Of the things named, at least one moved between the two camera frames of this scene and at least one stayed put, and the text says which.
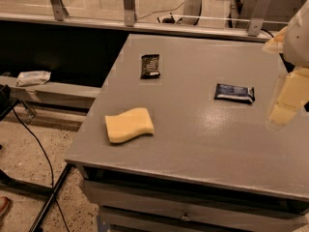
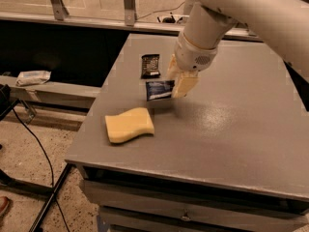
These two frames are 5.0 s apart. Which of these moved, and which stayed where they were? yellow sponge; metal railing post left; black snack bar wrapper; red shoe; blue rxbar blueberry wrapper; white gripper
Moved: white gripper; blue rxbar blueberry wrapper
Stayed: red shoe; black snack bar wrapper; metal railing post left; yellow sponge
